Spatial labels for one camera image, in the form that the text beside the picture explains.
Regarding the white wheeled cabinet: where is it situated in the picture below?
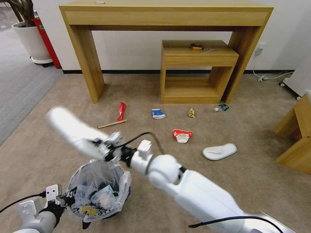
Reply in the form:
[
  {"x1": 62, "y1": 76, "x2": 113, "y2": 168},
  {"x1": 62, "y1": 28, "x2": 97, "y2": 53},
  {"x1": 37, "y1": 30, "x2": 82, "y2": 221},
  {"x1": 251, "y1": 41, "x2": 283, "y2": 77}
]
[{"x1": 278, "y1": 46, "x2": 311, "y2": 100}]

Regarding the red plastic wrapper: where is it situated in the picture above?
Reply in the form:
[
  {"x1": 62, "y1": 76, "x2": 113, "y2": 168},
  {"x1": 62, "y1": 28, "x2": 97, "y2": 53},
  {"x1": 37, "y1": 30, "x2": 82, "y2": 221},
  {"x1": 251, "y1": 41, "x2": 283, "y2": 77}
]
[{"x1": 117, "y1": 102, "x2": 127, "y2": 122}]

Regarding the blue white crushed paper cup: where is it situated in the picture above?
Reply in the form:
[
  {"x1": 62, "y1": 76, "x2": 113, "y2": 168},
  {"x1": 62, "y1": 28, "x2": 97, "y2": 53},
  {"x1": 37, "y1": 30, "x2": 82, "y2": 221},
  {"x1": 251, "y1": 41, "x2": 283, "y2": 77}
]
[{"x1": 151, "y1": 108, "x2": 167, "y2": 120}]

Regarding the red metal cabinet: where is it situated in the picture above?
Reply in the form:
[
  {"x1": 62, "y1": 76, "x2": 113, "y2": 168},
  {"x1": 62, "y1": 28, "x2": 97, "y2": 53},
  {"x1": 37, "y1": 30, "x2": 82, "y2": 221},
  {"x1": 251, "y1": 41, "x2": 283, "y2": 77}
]
[{"x1": 31, "y1": 17, "x2": 62, "y2": 69}]

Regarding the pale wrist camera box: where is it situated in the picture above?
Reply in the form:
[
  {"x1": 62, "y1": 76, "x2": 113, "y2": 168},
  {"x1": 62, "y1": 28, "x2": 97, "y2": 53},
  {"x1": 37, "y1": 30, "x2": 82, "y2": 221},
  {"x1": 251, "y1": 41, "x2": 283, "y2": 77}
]
[
  {"x1": 108, "y1": 132, "x2": 122, "y2": 147},
  {"x1": 45, "y1": 184, "x2": 62, "y2": 202}
]

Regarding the crumpled blue white trash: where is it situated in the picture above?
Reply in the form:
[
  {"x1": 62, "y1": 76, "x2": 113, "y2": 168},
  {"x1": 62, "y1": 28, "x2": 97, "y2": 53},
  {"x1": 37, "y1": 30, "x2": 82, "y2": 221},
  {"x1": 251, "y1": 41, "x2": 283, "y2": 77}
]
[{"x1": 90, "y1": 184, "x2": 116, "y2": 208}]

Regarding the white power cable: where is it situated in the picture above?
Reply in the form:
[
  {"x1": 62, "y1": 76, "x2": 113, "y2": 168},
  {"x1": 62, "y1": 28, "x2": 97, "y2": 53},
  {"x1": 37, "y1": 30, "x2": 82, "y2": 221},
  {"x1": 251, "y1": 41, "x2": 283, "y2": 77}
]
[{"x1": 252, "y1": 51, "x2": 295, "y2": 83}]

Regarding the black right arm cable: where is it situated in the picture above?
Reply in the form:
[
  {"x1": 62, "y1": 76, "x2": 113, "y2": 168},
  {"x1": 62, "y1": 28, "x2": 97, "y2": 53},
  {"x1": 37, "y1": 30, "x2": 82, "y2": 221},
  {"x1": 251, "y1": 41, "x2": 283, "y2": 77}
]
[
  {"x1": 188, "y1": 215, "x2": 283, "y2": 233},
  {"x1": 120, "y1": 132, "x2": 166, "y2": 155}
]

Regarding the white plant pot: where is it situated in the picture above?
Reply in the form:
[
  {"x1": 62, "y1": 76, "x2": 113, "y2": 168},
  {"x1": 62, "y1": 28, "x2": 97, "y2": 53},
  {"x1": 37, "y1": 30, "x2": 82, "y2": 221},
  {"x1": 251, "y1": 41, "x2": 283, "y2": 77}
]
[{"x1": 11, "y1": 22, "x2": 54, "y2": 68}]

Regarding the large wooden desk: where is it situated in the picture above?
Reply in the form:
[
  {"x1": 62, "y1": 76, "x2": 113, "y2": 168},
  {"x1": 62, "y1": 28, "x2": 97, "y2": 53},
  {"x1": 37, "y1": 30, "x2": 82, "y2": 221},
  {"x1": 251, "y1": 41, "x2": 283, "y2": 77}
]
[{"x1": 59, "y1": 0, "x2": 274, "y2": 105}]

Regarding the brown plant trunk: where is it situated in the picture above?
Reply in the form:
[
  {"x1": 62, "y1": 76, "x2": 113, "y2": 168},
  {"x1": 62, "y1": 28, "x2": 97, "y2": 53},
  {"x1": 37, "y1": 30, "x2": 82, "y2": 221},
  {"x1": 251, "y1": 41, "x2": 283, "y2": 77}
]
[{"x1": 4, "y1": 0, "x2": 35, "y2": 28}]

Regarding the red white crushed paper cup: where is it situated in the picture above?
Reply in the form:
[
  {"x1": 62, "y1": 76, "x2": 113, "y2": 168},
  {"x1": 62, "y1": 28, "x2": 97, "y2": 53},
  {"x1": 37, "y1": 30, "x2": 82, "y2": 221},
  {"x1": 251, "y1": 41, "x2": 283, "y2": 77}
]
[{"x1": 172, "y1": 129, "x2": 194, "y2": 144}]

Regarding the low wooden furniture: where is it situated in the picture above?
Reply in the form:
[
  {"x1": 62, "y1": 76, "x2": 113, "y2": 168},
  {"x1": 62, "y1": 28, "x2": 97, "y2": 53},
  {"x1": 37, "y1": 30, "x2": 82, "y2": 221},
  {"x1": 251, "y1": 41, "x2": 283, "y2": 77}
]
[{"x1": 273, "y1": 89, "x2": 311, "y2": 176}]

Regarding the small wooden shelf table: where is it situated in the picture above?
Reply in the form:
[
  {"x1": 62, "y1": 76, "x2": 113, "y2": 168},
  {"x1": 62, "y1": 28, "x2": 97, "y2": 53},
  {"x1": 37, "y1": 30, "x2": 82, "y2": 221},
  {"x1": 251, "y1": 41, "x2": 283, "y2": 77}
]
[{"x1": 159, "y1": 39, "x2": 240, "y2": 105}]

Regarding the wooden stick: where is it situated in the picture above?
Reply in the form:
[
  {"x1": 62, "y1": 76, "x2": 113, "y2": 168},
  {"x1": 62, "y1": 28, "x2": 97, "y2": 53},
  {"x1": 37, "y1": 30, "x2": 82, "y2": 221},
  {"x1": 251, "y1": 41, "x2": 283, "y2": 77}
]
[{"x1": 97, "y1": 118, "x2": 128, "y2": 129}]

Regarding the dark round trash bin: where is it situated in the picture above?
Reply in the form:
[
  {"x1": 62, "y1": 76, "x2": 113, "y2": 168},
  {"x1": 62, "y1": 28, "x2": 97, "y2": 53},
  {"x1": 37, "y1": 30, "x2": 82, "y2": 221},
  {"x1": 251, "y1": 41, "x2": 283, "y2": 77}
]
[{"x1": 67, "y1": 159, "x2": 132, "y2": 223}]

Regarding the crushed bottle with green label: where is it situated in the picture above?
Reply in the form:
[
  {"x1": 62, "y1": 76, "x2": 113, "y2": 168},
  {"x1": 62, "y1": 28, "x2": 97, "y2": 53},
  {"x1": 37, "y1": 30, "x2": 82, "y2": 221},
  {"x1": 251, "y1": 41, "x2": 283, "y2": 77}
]
[{"x1": 213, "y1": 103, "x2": 230, "y2": 113}]

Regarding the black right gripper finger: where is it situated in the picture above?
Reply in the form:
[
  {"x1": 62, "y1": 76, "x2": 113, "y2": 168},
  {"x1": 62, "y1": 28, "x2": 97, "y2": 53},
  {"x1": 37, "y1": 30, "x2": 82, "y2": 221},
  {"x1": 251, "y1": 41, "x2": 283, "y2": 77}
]
[
  {"x1": 103, "y1": 147, "x2": 122, "y2": 162},
  {"x1": 92, "y1": 138, "x2": 120, "y2": 151}
]

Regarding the clear printed bin bag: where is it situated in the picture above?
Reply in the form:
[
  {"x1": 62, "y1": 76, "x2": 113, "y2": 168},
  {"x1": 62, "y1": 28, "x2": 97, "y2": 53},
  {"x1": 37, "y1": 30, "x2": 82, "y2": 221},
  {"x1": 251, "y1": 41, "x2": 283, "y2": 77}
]
[{"x1": 65, "y1": 158, "x2": 132, "y2": 223}]

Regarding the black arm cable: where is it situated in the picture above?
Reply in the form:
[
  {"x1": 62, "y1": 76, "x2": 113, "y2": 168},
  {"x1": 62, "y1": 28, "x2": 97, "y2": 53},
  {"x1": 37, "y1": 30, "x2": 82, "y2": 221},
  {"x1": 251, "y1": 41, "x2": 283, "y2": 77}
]
[
  {"x1": 120, "y1": 132, "x2": 166, "y2": 155},
  {"x1": 0, "y1": 192, "x2": 47, "y2": 213},
  {"x1": 188, "y1": 215, "x2": 283, "y2": 233}
]

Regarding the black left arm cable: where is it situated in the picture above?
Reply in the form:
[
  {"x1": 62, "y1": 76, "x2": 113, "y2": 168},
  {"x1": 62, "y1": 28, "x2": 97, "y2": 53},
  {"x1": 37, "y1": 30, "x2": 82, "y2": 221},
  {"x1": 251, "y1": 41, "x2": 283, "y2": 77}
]
[{"x1": 0, "y1": 192, "x2": 47, "y2": 213}]

